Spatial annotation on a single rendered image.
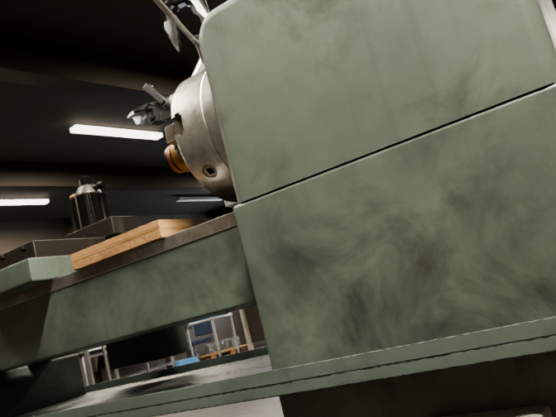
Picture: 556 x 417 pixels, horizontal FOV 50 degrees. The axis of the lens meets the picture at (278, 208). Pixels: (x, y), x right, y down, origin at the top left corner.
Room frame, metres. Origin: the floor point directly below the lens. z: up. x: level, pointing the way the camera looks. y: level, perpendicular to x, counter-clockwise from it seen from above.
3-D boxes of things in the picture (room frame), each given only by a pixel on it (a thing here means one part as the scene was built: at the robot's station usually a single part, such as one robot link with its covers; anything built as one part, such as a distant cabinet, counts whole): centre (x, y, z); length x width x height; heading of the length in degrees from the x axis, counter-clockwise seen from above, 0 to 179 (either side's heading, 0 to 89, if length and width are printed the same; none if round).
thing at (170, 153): (1.43, 0.18, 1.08); 0.09 x 0.09 x 0.09; 59
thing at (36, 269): (1.73, 0.61, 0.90); 0.53 x 0.30 x 0.06; 149
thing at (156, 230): (1.49, 0.29, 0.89); 0.36 x 0.30 x 0.04; 149
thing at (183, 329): (1.89, 0.49, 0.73); 0.27 x 0.12 x 0.27; 59
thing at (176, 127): (1.31, 0.17, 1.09); 0.12 x 0.11 x 0.05; 149
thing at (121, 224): (1.73, 0.52, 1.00); 0.20 x 0.10 x 0.05; 59
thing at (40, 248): (1.68, 0.58, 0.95); 0.43 x 0.18 x 0.04; 149
